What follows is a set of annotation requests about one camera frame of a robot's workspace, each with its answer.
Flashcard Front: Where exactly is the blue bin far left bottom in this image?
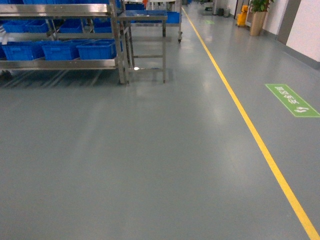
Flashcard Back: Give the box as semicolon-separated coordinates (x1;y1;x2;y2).
2;41;48;61

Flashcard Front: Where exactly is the green potted plant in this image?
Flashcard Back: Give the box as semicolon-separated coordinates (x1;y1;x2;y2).
249;0;275;13

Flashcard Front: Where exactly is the stainless steel flow rack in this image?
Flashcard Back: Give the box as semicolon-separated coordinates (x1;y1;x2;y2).
0;0;127;84

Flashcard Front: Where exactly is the gold planter pot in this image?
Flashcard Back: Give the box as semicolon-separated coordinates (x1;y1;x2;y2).
249;11;267;37

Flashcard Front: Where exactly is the stainless steel side table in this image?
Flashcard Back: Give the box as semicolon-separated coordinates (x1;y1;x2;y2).
117;10;167;83

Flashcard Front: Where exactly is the green floor sign sticker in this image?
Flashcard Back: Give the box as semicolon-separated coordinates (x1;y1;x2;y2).
265;83;320;118

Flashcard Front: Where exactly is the blue bin with red bags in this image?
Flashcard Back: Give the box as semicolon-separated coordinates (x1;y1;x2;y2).
76;39;117;60

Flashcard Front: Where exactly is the yellow mop bucket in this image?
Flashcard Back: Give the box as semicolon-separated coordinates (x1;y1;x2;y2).
236;5;249;27

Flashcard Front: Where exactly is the blue bin bottom shelf middle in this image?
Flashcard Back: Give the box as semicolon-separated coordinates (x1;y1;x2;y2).
42;39;89;61

